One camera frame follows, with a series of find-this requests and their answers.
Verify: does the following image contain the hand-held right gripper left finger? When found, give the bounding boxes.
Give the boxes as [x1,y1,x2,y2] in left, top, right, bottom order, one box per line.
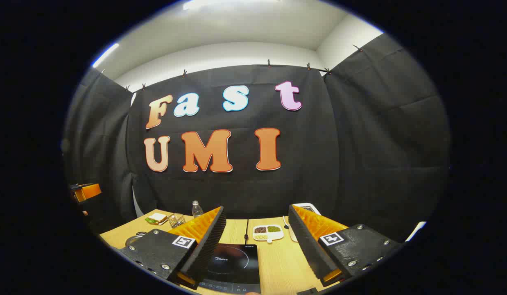
[119,206,227,290]

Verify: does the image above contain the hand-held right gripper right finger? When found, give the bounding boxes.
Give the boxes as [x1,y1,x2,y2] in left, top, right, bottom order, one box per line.
[288,204,403,287]

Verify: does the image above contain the black induction cooktop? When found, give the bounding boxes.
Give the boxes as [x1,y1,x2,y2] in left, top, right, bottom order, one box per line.
[198,243,261,295]

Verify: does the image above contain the steel pot with black handles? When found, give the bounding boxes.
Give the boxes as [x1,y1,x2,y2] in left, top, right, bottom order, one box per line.
[124,231,148,247]

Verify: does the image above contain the white divided dish with beans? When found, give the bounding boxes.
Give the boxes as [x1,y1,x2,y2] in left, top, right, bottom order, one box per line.
[253,225,284,243]

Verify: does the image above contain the white toaster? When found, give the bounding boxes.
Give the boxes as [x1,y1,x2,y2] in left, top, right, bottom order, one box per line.
[287,202,322,242]

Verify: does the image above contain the black backdrop cloth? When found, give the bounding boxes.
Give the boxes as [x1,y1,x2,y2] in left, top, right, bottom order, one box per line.
[63,34,451,243]

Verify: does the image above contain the row of black cloth clips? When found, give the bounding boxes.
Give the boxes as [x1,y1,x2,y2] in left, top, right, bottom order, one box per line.
[100,44,364,91]

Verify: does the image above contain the ceiling light strip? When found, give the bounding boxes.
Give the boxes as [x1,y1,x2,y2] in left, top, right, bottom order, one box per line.
[183,0,278,11]

